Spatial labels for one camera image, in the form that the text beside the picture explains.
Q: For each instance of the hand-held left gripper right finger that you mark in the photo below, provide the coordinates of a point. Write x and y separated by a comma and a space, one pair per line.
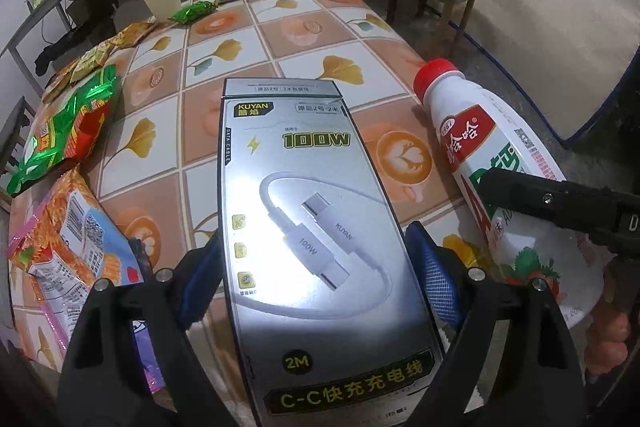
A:
435, 277

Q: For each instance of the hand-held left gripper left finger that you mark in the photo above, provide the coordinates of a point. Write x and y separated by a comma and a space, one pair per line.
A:
200, 302

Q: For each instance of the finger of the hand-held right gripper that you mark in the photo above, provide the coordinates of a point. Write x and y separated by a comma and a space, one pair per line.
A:
545, 199

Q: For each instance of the white bottle red cap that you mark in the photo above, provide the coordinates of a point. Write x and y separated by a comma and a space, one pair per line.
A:
465, 127

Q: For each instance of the person's right hand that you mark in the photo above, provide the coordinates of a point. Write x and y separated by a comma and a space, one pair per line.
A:
607, 342

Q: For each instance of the purple plastic packet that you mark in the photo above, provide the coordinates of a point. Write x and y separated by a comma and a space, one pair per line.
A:
147, 357

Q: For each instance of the orange snack bag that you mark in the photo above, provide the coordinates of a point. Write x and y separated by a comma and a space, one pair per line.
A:
65, 232

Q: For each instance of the pale sheet with blue edge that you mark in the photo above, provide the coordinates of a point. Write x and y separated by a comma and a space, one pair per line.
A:
550, 32

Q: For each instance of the large green red snack bag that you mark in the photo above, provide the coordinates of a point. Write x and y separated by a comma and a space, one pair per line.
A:
70, 127

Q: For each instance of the yellow snack packet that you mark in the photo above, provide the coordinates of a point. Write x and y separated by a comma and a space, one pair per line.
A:
132, 34
92, 62

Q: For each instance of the orange patterned tablecloth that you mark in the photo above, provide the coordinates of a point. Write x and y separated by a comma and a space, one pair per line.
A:
300, 32

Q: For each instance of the small green snack packet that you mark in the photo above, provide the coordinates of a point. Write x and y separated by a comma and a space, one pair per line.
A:
192, 11

